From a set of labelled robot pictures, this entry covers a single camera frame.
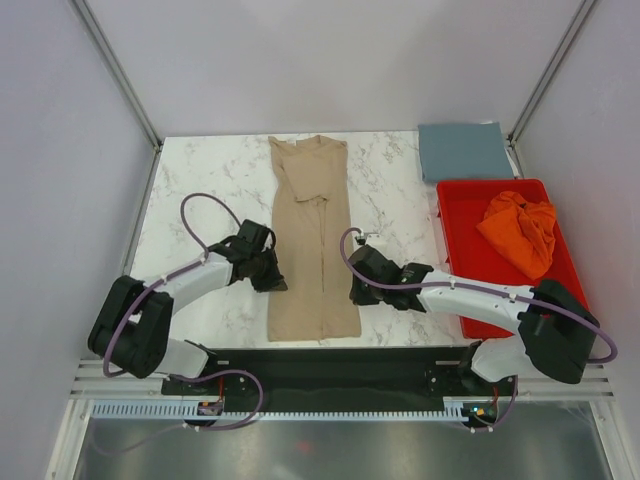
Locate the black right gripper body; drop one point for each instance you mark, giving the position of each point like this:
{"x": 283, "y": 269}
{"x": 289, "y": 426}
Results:
{"x": 378, "y": 294}

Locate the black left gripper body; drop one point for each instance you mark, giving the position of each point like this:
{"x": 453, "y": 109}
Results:
{"x": 264, "y": 260}

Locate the beige t shirt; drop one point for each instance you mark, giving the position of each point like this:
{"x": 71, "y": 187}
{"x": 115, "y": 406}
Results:
{"x": 310, "y": 213}

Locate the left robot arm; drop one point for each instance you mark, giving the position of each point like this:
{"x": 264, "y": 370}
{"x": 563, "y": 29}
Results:
{"x": 132, "y": 331}

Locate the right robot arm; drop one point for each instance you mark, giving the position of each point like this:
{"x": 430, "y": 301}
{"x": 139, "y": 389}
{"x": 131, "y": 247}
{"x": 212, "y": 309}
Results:
{"x": 551, "y": 331}

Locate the folded blue-grey t shirt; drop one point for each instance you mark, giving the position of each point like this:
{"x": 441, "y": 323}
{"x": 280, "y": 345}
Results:
{"x": 459, "y": 151}

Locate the orange t shirt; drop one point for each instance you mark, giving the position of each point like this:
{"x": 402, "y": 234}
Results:
{"x": 522, "y": 232}

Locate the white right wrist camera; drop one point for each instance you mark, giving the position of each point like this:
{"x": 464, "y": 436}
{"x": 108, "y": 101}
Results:
{"x": 374, "y": 240}

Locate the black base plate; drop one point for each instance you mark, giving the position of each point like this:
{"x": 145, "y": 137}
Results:
{"x": 324, "y": 378}

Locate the white slotted cable duct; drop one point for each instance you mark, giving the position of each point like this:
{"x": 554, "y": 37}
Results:
{"x": 193, "y": 410}

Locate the left aluminium frame post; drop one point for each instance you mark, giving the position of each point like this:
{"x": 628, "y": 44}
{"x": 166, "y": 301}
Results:
{"x": 117, "y": 71}

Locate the aluminium frame post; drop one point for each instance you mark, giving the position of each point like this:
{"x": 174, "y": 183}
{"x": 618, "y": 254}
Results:
{"x": 552, "y": 68}
{"x": 117, "y": 71}

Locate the right aluminium frame post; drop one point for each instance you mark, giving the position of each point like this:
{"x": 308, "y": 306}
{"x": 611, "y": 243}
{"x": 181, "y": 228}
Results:
{"x": 552, "y": 68}

